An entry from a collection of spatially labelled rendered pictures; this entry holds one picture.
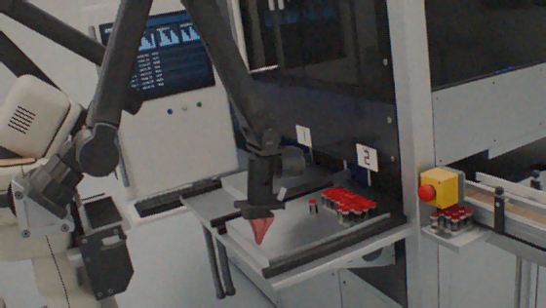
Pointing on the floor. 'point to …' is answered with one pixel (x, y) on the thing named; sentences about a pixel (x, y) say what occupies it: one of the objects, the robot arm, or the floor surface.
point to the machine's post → (414, 142)
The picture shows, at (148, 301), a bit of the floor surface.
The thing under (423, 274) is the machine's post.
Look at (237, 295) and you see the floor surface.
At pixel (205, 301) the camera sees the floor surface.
